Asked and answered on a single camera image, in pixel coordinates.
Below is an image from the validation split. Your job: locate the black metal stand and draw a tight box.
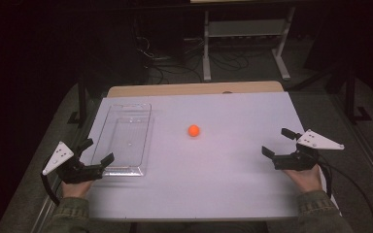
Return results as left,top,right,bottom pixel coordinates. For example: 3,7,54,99
66,77,89,128
344,66,373,124

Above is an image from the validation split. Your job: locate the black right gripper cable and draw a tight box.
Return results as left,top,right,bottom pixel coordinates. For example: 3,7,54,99
317,160,373,233

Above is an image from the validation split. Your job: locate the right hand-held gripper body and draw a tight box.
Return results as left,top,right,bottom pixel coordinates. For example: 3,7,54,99
270,129,345,172

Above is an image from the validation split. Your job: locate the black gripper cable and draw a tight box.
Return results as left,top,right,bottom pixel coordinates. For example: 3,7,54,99
40,155,61,207
317,160,373,233

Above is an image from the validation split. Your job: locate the person's right hand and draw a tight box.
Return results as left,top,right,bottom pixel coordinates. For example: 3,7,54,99
282,163,324,195

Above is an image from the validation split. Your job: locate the wooden table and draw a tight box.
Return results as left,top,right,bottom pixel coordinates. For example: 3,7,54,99
106,80,286,99

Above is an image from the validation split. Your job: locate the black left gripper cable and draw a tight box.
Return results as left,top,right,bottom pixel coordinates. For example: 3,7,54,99
40,155,61,207

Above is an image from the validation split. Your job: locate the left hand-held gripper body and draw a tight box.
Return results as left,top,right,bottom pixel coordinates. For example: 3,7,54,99
42,141,105,185

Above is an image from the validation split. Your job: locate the bundle of floor cables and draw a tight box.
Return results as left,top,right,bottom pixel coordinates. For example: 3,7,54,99
135,34,251,85

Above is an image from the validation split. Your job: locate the orange ball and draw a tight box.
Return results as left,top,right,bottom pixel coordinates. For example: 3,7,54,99
187,123,201,138

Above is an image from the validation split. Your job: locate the person's left hand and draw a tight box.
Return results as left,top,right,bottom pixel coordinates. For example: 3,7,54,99
60,180,94,199

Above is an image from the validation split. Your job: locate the white table cover board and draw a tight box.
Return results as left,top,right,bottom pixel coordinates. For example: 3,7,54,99
79,91,342,222

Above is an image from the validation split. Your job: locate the clear plastic box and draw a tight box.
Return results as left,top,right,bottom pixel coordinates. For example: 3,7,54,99
90,103,153,178

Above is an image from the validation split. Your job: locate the white metal stand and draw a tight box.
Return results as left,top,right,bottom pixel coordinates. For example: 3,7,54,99
201,5,297,83

